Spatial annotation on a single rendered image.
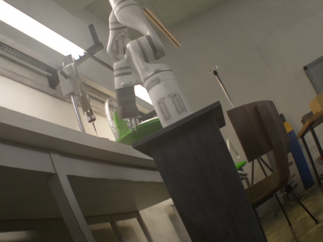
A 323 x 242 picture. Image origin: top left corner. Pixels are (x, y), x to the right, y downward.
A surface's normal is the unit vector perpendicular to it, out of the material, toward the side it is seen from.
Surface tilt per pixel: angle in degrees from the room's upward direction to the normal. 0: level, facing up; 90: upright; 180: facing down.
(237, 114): 90
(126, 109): 114
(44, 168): 90
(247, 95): 90
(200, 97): 90
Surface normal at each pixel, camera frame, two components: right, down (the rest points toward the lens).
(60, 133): 0.86, -0.46
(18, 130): 0.40, 0.87
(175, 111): -0.23, -0.22
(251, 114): 0.38, -0.45
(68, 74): 0.00, -0.33
